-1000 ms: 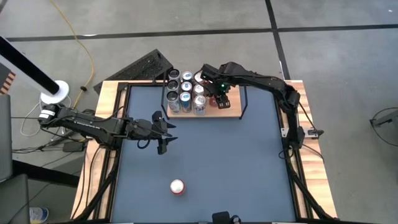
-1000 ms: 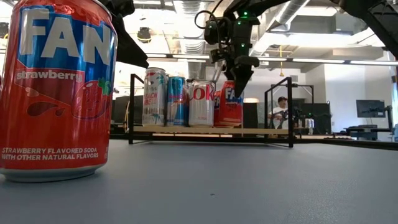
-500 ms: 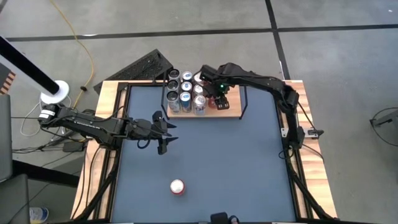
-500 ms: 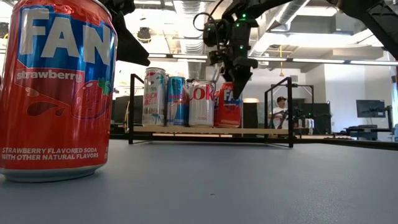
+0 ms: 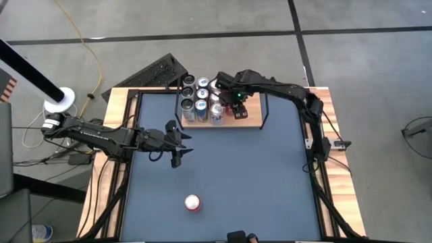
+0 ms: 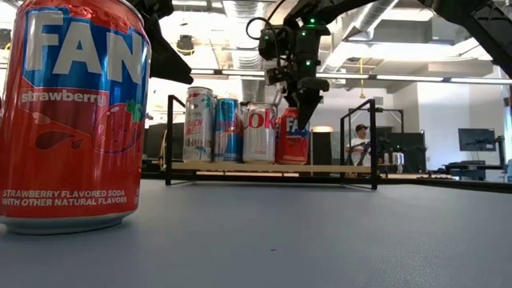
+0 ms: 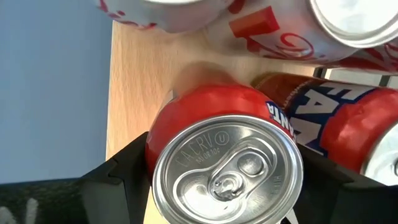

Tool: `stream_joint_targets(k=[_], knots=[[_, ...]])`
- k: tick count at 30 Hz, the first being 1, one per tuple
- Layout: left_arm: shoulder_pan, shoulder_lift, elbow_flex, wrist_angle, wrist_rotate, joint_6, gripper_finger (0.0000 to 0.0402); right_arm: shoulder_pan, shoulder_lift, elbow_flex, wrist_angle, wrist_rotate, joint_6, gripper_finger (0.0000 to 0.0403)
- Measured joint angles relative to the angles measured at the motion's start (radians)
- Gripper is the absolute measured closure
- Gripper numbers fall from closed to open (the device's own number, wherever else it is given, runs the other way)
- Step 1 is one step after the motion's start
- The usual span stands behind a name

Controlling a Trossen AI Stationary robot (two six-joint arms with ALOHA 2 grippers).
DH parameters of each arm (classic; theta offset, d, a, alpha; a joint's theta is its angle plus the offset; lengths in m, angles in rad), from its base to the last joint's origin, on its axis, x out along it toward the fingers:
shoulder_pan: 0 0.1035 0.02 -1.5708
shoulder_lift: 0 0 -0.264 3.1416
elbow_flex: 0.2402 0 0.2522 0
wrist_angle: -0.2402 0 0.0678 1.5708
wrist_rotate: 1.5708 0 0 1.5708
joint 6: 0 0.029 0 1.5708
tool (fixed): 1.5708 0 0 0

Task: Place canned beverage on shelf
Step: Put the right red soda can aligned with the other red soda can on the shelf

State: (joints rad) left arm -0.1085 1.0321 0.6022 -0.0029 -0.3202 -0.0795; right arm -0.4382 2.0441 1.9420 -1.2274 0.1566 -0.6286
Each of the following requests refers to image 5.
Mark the black pole white round base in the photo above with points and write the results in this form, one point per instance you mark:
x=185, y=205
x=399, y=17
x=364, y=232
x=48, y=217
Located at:
x=33, y=72

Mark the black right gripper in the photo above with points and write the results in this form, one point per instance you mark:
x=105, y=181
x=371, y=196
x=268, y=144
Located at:
x=236, y=84

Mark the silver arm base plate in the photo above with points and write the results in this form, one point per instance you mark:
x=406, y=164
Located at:
x=341, y=144

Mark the black aluminium table frame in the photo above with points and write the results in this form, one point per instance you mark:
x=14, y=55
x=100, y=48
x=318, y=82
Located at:
x=155, y=90

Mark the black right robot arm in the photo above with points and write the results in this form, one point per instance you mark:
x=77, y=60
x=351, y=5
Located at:
x=287, y=89

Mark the black power brick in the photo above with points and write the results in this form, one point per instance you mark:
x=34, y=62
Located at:
x=79, y=159

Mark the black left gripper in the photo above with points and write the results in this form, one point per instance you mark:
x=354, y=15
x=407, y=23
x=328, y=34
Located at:
x=162, y=140

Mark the black perforated metal case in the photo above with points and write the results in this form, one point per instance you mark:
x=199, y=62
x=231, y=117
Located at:
x=152, y=72

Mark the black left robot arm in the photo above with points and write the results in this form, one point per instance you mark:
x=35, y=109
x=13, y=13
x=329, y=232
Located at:
x=94, y=135

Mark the grey metal floor stand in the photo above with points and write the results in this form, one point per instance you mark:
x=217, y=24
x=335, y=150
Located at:
x=420, y=130

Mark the orange black striped panel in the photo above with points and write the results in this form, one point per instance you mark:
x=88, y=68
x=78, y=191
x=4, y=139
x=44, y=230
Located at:
x=8, y=88

